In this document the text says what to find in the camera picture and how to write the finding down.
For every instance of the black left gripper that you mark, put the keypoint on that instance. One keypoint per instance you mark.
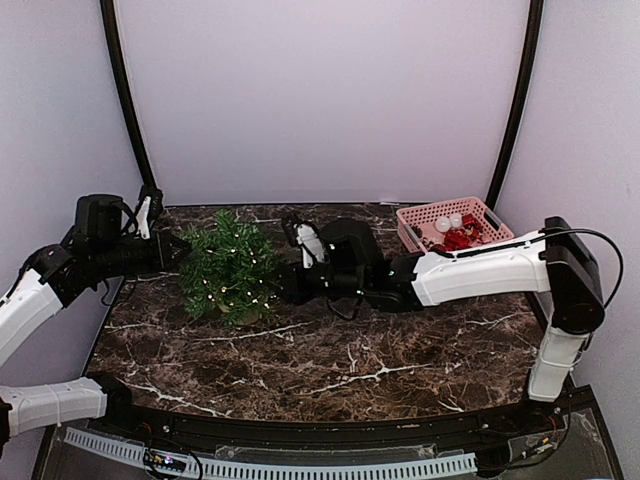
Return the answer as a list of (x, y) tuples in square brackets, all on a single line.
[(162, 258)]

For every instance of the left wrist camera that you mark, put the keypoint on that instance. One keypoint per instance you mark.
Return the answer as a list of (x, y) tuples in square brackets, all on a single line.
[(148, 209)]

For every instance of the pink plastic basket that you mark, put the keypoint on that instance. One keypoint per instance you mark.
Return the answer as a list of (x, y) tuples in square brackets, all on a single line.
[(416, 228)]

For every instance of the white ball ornament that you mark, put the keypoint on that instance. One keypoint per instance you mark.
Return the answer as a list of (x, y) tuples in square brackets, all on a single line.
[(444, 224)]

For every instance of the white perforated cable tray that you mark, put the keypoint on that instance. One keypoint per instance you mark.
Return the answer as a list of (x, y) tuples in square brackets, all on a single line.
[(164, 464)]

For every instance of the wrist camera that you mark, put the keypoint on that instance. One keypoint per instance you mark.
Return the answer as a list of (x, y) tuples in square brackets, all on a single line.
[(148, 209), (304, 236)]

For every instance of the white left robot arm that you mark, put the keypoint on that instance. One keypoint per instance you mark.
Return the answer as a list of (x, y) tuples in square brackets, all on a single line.
[(29, 310)]

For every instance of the red ornaments in basket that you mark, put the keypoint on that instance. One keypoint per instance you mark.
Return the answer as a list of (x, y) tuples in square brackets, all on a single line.
[(469, 235)]

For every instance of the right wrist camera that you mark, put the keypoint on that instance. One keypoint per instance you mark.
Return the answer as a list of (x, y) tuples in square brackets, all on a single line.
[(304, 236)]

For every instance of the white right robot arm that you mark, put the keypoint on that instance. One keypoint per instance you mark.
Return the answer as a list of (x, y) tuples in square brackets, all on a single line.
[(552, 260)]

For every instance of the small green christmas tree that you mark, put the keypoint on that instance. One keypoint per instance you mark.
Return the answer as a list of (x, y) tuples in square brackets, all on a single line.
[(226, 272)]

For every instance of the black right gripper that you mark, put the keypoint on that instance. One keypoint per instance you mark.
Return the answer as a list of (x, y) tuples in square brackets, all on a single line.
[(294, 289)]

